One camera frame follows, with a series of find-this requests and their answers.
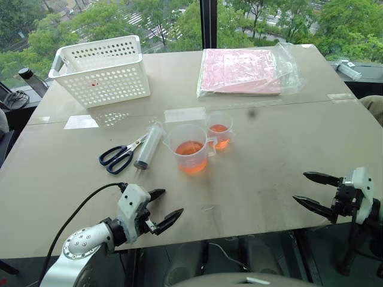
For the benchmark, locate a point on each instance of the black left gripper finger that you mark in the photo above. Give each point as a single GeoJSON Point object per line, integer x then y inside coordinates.
{"type": "Point", "coordinates": [156, 194]}
{"type": "Point", "coordinates": [169, 221]}

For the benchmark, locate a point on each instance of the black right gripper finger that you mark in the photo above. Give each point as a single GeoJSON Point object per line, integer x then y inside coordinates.
{"type": "Point", "coordinates": [317, 207]}
{"type": "Point", "coordinates": [323, 178]}

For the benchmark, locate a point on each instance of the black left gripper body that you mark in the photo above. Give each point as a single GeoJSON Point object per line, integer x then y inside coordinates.
{"type": "Point", "coordinates": [143, 219]}

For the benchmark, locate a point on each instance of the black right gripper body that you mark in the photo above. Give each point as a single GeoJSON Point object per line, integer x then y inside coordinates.
{"type": "Point", "coordinates": [347, 200]}

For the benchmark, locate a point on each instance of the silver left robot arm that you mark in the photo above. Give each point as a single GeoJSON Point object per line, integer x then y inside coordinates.
{"type": "Point", "coordinates": [80, 242]}

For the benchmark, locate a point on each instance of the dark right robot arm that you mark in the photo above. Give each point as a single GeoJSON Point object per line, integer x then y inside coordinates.
{"type": "Point", "coordinates": [375, 218]}

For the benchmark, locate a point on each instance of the large clear plastic syringe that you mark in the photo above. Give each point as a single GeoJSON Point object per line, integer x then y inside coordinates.
{"type": "Point", "coordinates": [149, 146]}

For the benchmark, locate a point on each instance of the large beaker with orange liquid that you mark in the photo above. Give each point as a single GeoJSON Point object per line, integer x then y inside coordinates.
{"type": "Point", "coordinates": [191, 155]}

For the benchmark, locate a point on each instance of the small beaker with orange liquid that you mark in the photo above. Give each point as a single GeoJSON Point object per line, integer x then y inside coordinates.
{"type": "Point", "coordinates": [220, 134]}

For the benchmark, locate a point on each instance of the black table leg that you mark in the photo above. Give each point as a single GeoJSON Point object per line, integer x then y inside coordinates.
{"type": "Point", "coordinates": [131, 266]}
{"type": "Point", "coordinates": [306, 257]}

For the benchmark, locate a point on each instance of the clear tape patch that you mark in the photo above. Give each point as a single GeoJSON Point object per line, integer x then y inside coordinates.
{"type": "Point", "coordinates": [184, 115]}

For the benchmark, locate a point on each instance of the khaki cloth bundle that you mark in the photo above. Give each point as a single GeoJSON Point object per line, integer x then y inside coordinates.
{"type": "Point", "coordinates": [374, 107]}

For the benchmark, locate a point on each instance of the grey rounded shape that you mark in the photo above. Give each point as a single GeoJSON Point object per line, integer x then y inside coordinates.
{"type": "Point", "coordinates": [239, 279]}

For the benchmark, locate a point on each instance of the white perforated plastic basket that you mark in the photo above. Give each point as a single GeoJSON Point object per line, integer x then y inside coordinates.
{"type": "Point", "coordinates": [101, 83]}

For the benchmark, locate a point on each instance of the pink paper pack in plastic bag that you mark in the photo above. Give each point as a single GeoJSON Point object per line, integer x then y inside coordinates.
{"type": "Point", "coordinates": [239, 71]}

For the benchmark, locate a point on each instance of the dark bottle with black cap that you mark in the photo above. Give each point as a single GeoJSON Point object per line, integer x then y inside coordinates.
{"type": "Point", "coordinates": [34, 82]}

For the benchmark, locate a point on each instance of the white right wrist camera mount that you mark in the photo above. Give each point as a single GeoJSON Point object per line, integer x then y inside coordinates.
{"type": "Point", "coordinates": [363, 185]}

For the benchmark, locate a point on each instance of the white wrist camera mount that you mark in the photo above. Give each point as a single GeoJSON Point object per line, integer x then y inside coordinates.
{"type": "Point", "coordinates": [363, 185]}
{"type": "Point", "coordinates": [131, 198]}

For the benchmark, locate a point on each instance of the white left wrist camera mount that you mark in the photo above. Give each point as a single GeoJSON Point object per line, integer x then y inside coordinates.
{"type": "Point", "coordinates": [131, 198]}

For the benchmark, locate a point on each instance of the black window frame post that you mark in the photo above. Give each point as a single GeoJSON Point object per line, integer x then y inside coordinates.
{"type": "Point", "coordinates": [208, 24]}

